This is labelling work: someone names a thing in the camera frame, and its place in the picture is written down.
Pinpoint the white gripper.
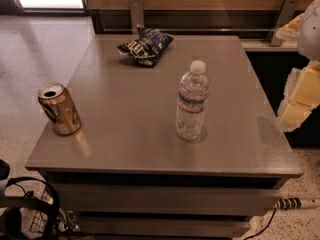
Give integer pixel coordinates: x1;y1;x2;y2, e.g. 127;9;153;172
276;0;320;132

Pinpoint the blue chip bag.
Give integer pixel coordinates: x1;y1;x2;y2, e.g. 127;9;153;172
116;25;174;68

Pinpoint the orange soda can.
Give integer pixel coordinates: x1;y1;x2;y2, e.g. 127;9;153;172
38;82;82;135

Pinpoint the clear plastic water bottle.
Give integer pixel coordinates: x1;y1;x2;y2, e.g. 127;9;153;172
176;60;211;142

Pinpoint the striped pole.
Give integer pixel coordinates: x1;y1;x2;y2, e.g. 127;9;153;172
274;197;320;210

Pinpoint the grey drawer cabinet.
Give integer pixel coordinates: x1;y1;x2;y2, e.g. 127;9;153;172
26;36;301;240

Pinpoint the black cable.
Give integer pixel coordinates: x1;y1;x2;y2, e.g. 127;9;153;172
242;208;278;240

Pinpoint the left metal wall bracket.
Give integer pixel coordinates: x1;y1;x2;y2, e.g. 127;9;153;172
129;0;144;34

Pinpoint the wire basket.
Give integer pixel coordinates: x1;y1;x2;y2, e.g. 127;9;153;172
30;190;53;234

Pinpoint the black chair frame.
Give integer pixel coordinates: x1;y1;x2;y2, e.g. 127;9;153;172
0;160;60;240

